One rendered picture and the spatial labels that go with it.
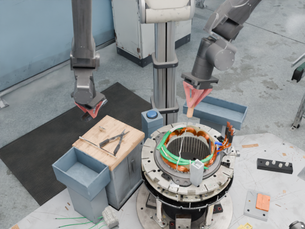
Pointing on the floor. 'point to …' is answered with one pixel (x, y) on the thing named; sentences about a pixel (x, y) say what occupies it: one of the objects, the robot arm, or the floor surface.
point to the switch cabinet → (140, 33)
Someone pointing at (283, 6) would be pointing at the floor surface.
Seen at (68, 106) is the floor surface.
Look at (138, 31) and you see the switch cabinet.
